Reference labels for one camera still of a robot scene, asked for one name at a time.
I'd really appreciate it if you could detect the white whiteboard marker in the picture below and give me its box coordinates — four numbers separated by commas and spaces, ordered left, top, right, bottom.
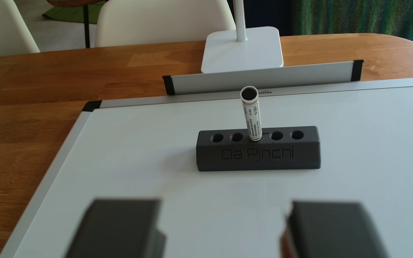
240, 86, 263, 142

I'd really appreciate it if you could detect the grey Da Pinchi pen holder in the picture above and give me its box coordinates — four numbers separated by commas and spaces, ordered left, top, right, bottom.
196, 125, 322, 172

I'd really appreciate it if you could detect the silver whiteboard pen tray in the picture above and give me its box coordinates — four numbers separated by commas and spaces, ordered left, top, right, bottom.
162, 59, 365, 96

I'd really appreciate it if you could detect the brown table with black leg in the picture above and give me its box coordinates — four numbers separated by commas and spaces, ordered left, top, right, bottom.
47, 0, 107, 49

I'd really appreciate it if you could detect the white stand with square base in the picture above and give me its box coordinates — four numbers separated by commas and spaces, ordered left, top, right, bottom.
201, 0, 284, 74

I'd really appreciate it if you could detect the green curtain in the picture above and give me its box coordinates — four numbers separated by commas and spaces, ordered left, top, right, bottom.
291, 0, 413, 54

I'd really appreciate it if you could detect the green rug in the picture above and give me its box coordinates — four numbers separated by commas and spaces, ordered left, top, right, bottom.
42, 2, 103, 25

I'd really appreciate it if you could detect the dark blue fabric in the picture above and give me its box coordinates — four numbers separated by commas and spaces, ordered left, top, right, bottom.
227, 0, 293, 37

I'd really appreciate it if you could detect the whiteboard with silver frame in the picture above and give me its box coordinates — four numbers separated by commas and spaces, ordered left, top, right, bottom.
0, 77, 413, 258

